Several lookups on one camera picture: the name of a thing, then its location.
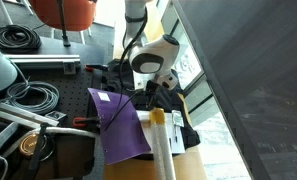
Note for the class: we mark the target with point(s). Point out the black fleece vest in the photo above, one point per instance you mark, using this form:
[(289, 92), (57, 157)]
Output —
[(170, 100)]

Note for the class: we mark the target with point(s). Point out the orange handled clamp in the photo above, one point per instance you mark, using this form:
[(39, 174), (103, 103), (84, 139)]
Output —
[(85, 121)]

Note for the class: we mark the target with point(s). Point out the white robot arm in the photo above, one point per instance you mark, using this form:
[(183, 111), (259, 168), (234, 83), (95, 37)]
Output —
[(156, 57)]

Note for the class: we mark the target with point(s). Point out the aluminium profile bars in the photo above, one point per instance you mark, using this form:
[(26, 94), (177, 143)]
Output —
[(18, 116)]

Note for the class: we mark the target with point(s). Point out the red handled clamp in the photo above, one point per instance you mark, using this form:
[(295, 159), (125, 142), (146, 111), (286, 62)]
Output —
[(91, 68)]

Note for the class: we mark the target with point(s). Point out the round copper metal disc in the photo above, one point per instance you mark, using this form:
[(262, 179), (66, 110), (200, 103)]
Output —
[(28, 145)]

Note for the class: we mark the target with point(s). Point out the bubble wrap roll yellow tape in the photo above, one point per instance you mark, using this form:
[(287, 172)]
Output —
[(161, 147)]

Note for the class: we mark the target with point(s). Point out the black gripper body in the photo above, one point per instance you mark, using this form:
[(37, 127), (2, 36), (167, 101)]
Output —
[(152, 89)]

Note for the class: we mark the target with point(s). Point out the white paper sheets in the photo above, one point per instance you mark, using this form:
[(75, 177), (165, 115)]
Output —
[(174, 134)]

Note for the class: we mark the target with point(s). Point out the small white tag card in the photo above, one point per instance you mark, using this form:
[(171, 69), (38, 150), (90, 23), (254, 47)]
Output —
[(177, 118)]

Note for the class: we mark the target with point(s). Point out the black perforated breadboard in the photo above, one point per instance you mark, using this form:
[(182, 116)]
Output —
[(74, 99)]

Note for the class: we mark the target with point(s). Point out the purple plastic folder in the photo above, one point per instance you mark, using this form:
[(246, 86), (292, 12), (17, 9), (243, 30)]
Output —
[(121, 134)]

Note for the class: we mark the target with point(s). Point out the aluminium extrusion rail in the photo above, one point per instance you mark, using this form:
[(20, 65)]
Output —
[(68, 63)]

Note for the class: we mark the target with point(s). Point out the orange chair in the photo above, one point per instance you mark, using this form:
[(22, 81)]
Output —
[(78, 14)]

